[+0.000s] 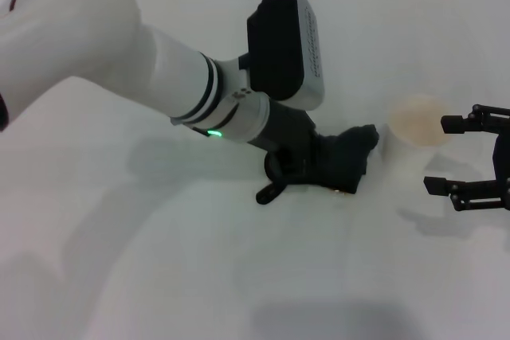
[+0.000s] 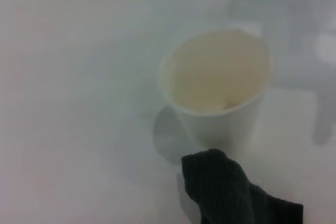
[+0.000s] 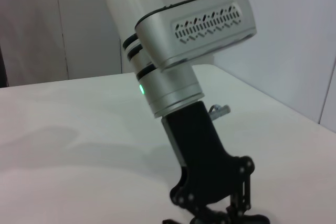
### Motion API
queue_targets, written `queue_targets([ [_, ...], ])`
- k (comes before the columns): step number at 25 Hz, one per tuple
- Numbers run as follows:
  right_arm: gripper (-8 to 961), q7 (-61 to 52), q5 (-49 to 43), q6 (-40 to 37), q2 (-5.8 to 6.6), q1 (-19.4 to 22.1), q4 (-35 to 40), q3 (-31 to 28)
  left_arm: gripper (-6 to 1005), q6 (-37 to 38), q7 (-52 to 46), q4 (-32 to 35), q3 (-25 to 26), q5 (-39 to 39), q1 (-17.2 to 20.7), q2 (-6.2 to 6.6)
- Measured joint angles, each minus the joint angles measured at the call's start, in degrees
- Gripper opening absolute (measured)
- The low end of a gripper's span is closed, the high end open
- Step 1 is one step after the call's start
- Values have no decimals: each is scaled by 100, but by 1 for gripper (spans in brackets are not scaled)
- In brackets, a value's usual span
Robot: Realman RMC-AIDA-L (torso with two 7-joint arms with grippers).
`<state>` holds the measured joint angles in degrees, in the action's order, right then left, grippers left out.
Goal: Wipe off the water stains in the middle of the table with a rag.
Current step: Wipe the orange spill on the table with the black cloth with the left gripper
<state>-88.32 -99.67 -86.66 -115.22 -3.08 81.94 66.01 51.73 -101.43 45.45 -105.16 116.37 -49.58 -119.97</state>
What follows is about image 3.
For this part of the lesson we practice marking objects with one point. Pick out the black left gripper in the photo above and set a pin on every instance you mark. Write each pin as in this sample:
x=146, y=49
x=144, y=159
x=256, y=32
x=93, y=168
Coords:
x=202, y=161

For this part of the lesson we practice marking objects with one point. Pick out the white and silver left robot arm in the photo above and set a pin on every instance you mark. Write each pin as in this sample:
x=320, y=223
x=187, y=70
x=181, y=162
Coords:
x=168, y=87

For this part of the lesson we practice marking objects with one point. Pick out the dark brown upright background object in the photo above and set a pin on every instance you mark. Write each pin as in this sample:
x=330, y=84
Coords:
x=3, y=72

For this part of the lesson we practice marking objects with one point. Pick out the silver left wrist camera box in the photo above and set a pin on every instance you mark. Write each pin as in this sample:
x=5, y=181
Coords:
x=204, y=24

